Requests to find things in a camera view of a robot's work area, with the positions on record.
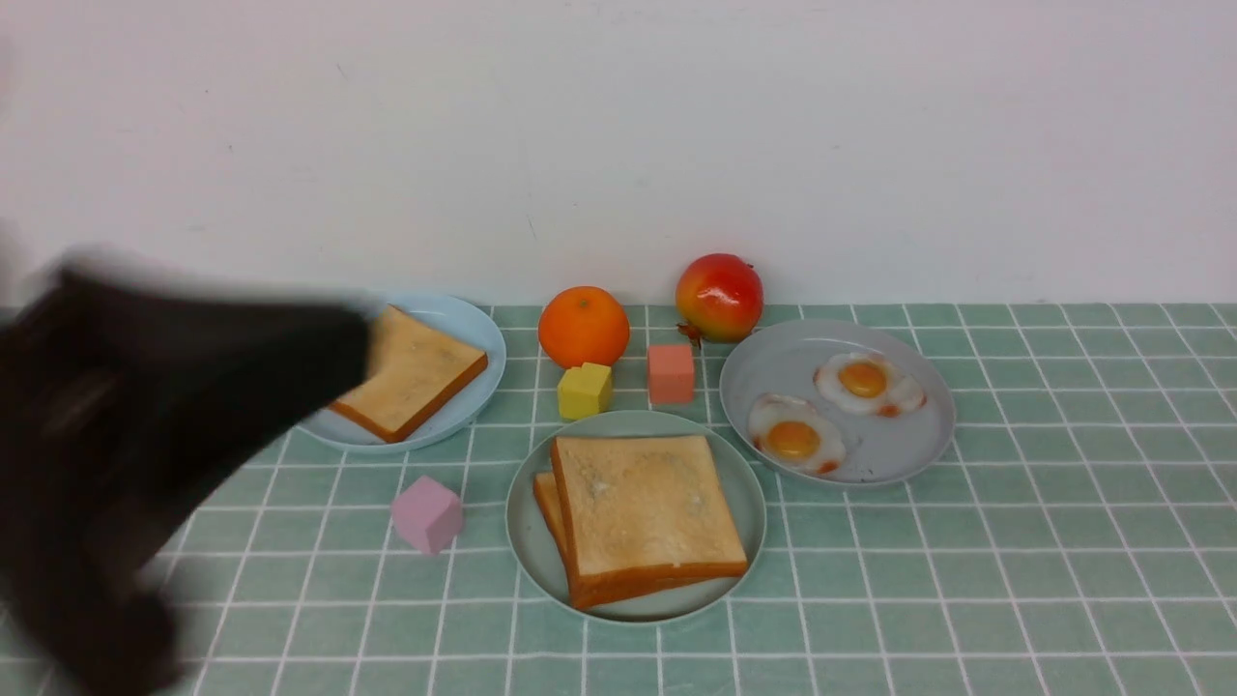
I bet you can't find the orange fruit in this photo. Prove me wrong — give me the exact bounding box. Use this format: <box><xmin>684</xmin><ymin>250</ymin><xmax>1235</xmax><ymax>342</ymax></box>
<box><xmin>537</xmin><ymin>286</ymin><xmax>631</xmax><ymax>368</ymax></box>

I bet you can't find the light blue bread plate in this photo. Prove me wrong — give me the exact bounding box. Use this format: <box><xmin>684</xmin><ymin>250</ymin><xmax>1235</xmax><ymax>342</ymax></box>
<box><xmin>298</xmin><ymin>292</ymin><xmax>507</xmax><ymax>452</ymax></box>

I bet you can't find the pink foam cube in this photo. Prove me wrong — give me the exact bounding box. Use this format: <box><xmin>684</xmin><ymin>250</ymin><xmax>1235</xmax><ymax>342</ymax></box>
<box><xmin>390</xmin><ymin>476</ymin><xmax>464</xmax><ymax>556</ymax></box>

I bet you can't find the salmon foam cube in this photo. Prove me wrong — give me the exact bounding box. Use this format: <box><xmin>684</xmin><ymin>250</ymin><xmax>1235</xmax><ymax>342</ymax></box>
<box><xmin>647</xmin><ymin>342</ymin><xmax>696</xmax><ymax>405</ymax></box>

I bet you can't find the fried egg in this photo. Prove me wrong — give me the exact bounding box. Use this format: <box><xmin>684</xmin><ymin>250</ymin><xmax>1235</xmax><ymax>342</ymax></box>
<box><xmin>813</xmin><ymin>352</ymin><xmax>928</xmax><ymax>419</ymax></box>
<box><xmin>747</xmin><ymin>392</ymin><xmax>849</xmax><ymax>477</ymax></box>

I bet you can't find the grey egg plate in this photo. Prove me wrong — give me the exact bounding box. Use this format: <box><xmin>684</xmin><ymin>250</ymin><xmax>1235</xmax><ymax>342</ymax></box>
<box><xmin>720</xmin><ymin>320</ymin><xmax>956</xmax><ymax>488</ymax></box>

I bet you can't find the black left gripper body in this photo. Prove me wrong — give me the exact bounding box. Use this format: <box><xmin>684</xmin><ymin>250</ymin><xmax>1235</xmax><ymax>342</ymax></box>
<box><xmin>1</xmin><ymin>256</ymin><xmax>376</xmax><ymax>695</ymax></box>

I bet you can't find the red pomegranate fruit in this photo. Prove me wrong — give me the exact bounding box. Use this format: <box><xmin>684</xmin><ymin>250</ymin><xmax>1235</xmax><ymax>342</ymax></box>
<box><xmin>675</xmin><ymin>253</ymin><xmax>764</xmax><ymax>351</ymax></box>

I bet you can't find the yellow foam cube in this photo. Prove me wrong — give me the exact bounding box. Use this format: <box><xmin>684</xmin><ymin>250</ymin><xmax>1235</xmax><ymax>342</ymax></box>
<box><xmin>557</xmin><ymin>362</ymin><xmax>614</xmax><ymax>422</ymax></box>

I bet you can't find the back fried egg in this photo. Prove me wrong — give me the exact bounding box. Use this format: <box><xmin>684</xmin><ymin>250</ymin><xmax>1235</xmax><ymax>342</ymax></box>
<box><xmin>813</xmin><ymin>352</ymin><xmax>928</xmax><ymax>419</ymax></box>

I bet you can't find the front left fried egg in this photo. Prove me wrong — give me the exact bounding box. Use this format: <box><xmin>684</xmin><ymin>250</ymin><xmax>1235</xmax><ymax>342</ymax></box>
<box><xmin>747</xmin><ymin>392</ymin><xmax>849</xmax><ymax>477</ymax></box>

